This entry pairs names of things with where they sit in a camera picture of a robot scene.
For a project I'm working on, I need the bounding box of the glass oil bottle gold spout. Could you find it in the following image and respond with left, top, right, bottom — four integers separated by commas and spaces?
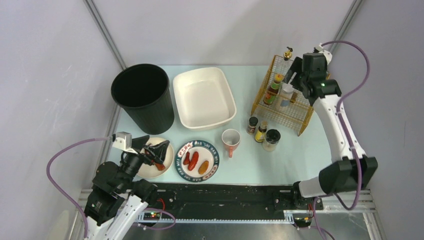
282, 46, 293, 69

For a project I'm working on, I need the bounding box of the red label sauce bottle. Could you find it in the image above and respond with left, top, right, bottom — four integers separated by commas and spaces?
263, 74, 284, 105

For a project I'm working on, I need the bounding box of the jar with black lid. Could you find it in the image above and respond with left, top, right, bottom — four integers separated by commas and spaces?
262, 129, 281, 152

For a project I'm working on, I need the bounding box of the small bottle tan cap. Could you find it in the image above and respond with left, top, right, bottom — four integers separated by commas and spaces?
254, 120, 268, 143

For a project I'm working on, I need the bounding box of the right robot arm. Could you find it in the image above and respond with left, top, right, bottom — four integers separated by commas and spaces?
287, 53, 378, 201

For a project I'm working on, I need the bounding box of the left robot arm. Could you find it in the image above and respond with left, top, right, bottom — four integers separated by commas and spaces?
84, 132, 170, 240

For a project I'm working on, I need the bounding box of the brown meat piece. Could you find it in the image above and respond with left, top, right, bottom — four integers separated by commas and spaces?
155, 163, 166, 171

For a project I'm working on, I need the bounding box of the cream plate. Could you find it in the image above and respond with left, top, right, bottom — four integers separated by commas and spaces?
136, 143, 175, 179

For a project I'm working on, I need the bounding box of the large red sausage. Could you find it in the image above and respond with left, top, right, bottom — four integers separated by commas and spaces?
187, 151, 199, 171

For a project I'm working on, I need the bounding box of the green rimmed patterned plate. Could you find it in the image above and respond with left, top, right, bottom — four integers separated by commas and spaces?
174, 140, 220, 183

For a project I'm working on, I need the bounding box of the orange sausage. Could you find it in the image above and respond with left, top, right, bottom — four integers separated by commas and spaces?
198, 160, 209, 175

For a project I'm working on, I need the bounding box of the black ribbed trash bin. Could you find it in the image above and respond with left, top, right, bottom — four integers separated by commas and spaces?
110, 63, 175, 135

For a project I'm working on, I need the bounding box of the left electronics board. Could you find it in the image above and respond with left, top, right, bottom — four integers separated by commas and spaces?
142, 211, 162, 221

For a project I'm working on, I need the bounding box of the electronics board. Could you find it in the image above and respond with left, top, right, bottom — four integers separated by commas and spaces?
293, 217, 314, 228
142, 211, 162, 221

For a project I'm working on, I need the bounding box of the dark brown small bottle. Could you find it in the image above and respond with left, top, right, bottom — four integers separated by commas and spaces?
247, 116, 259, 134

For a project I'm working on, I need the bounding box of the white rectangular tub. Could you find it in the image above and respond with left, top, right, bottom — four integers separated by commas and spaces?
172, 67, 237, 131

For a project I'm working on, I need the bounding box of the orange ceramic mug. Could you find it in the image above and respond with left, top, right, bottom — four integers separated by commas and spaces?
221, 129, 241, 158

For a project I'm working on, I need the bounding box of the right electronics board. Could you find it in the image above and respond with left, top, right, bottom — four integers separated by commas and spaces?
293, 217, 314, 228

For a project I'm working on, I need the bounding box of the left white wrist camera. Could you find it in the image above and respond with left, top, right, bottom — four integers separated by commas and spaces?
112, 131, 133, 153

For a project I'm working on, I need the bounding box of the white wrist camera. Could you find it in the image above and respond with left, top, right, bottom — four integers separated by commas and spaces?
313, 43, 333, 65
112, 131, 133, 153

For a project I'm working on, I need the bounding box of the yellow wire basket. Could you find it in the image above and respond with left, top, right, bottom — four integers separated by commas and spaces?
250, 55, 314, 136

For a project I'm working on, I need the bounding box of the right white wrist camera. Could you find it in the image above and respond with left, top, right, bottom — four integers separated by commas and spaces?
313, 43, 333, 65

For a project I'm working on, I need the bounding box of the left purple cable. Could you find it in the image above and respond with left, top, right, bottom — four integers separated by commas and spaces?
45, 138, 114, 240

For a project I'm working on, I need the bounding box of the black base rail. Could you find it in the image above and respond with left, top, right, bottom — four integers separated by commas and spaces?
147, 182, 314, 221

